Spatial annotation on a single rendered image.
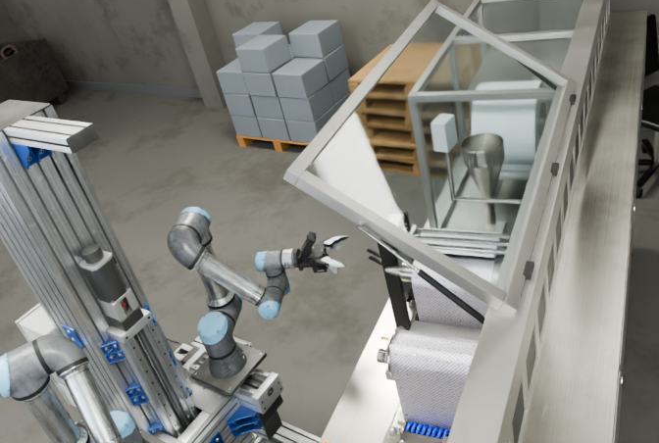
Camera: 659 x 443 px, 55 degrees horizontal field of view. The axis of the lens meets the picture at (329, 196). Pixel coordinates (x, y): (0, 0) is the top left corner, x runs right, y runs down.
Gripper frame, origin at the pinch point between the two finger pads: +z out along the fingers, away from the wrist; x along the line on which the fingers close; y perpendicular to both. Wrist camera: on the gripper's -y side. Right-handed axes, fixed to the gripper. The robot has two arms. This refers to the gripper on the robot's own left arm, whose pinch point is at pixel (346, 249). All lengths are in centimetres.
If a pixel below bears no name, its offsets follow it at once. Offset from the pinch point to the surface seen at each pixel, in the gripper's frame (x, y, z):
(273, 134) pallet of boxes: -311, 150, -132
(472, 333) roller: 45, -6, 43
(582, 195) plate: 8, -22, 80
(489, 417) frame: 101, -56, 47
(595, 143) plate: -23, -18, 89
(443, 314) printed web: 37, -6, 35
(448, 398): 63, -2, 35
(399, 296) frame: 24.1, -0.2, 20.1
